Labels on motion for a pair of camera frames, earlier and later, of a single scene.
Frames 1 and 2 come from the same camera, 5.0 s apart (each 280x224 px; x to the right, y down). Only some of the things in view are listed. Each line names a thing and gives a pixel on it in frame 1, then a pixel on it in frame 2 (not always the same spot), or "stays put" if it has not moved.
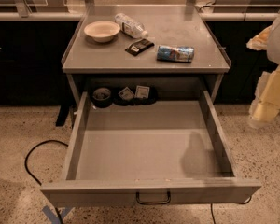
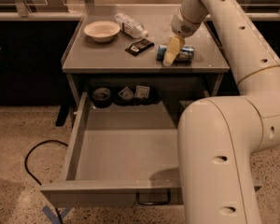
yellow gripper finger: (272, 97) → (185, 29)
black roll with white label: (145, 95) stays put
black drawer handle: (153, 203) stays put
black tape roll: (102, 97) stays put
